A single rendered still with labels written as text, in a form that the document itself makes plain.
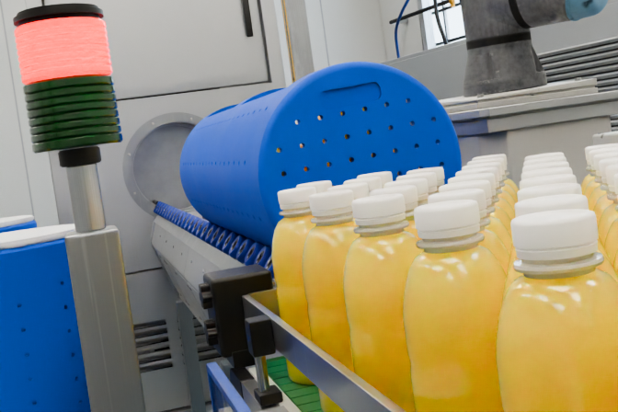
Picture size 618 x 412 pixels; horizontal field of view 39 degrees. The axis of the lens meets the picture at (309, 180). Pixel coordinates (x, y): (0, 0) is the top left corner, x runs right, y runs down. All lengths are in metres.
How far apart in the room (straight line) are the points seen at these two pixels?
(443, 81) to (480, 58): 2.20
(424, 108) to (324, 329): 0.50
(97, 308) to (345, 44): 6.20
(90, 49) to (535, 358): 0.38
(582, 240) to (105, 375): 0.37
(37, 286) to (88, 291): 0.93
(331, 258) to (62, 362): 0.93
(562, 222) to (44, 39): 0.38
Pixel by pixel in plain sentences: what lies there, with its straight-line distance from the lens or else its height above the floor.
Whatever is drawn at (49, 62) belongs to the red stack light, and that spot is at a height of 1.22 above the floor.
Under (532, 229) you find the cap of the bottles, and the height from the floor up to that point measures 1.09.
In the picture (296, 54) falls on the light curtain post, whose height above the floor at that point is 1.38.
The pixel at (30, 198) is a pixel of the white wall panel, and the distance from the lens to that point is 6.11.
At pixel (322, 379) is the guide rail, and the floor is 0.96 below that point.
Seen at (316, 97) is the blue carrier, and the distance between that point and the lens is 1.13.
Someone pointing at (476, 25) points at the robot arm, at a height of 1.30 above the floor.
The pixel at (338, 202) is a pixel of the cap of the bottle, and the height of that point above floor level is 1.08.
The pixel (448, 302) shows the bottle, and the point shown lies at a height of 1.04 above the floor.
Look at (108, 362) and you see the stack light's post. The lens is 0.65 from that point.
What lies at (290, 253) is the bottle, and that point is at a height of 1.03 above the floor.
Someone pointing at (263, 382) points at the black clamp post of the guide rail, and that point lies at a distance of 0.85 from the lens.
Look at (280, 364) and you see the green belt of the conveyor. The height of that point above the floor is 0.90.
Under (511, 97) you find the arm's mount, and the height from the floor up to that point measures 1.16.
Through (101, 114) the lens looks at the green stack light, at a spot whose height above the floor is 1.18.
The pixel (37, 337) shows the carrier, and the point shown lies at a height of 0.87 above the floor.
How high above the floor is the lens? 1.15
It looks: 3 degrees down
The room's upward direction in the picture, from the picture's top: 8 degrees counter-clockwise
